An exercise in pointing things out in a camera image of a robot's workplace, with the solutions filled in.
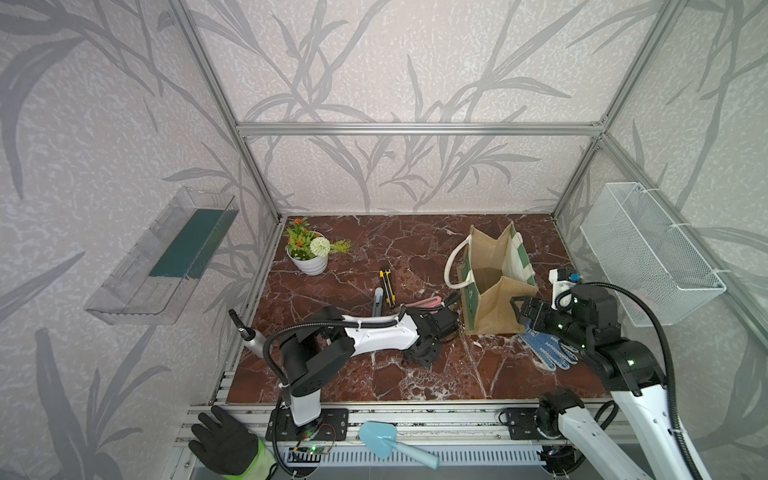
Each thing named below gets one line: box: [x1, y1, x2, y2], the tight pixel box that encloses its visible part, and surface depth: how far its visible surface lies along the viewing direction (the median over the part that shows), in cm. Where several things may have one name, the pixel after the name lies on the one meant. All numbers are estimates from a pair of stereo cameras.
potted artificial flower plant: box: [284, 217, 351, 276], surface depth 96 cm
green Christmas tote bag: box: [445, 222, 539, 336], surface depth 88 cm
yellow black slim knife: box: [379, 268, 396, 308], surface depth 101 cm
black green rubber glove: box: [188, 405, 276, 480], surface depth 71 cm
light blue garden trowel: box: [359, 421, 440, 469], surface depth 72 cm
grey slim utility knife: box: [372, 287, 384, 317], surface depth 98 cm
